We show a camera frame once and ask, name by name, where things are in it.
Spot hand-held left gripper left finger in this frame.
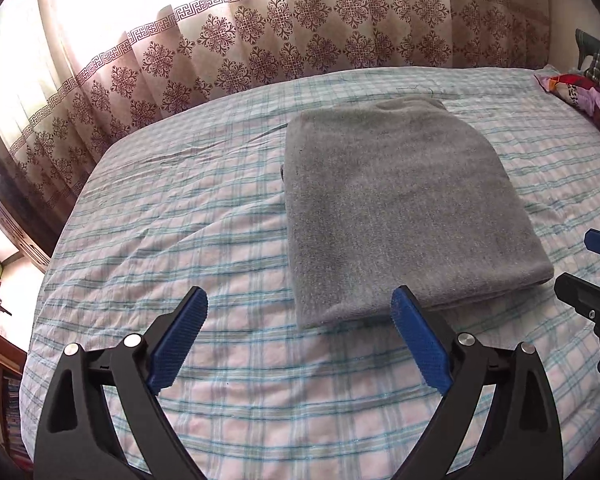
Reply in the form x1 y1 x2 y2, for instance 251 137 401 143
34 285 210 480

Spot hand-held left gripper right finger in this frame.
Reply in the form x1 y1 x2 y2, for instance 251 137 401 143
390 285 564 480

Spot plaid bed sheet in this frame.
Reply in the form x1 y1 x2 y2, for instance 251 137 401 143
19 66 600 480

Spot colourful patchwork quilt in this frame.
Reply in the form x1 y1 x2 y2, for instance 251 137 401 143
534 73 600 153

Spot wooden bookshelf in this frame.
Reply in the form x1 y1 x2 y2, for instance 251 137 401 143
0 320 29 463

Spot dark grey headboard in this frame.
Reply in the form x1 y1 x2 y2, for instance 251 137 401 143
575 29 600 70

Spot patterned brown curtain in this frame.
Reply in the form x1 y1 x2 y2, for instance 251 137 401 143
0 0 556 261

